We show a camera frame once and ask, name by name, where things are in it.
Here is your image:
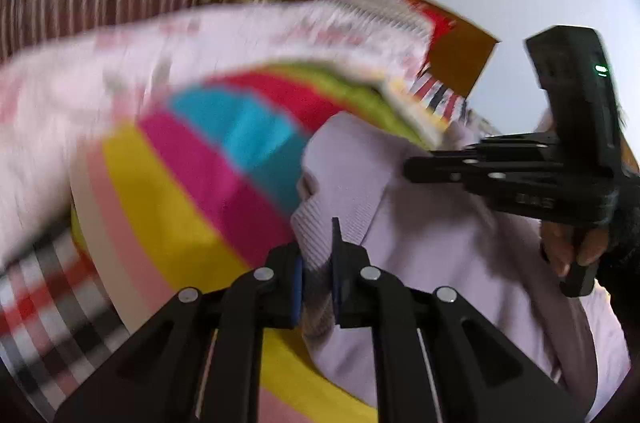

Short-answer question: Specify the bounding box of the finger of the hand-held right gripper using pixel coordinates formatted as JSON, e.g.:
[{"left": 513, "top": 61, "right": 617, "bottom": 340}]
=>
[
  {"left": 463, "top": 131, "right": 558, "bottom": 162},
  {"left": 403, "top": 154, "right": 547, "bottom": 197}
]

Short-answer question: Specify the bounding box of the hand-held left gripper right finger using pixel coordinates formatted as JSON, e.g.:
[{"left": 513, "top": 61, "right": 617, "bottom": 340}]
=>
[{"left": 331, "top": 217, "right": 587, "bottom": 423}]

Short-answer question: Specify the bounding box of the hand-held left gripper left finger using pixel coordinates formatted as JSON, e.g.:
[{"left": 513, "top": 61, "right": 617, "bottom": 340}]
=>
[{"left": 54, "top": 244, "right": 304, "bottom": 423}]

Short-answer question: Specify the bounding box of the lilac sweater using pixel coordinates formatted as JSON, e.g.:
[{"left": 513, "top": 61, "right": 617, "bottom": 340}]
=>
[{"left": 290, "top": 110, "right": 632, "bottom": 422}]

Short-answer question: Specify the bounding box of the person's right hand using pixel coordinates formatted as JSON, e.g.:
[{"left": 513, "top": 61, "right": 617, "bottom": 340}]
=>
[{"left": 539, "top": 218, "right": 609, "bottom": 279}]

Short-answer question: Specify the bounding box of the plain brown headboard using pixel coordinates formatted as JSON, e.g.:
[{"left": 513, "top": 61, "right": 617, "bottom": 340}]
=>
[{"left": 281, "top": 0, "right": 502, "bottom": 100}]

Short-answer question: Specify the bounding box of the red patterned pillow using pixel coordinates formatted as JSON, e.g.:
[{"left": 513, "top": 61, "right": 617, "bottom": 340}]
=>
[{"left": 350, "top": 0, "right": 457, "bottom": 54}]

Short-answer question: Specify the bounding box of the colourful striped blanket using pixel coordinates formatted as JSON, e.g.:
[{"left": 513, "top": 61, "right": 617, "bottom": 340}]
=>
[{"left": 70, "top": 62, "right": 442, "bottom": 423}]

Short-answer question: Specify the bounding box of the pink floral quilt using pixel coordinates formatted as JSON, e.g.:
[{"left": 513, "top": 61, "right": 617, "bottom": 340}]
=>
[{"left": 0, "top": 0, "right": 437, "bottom": 271}]

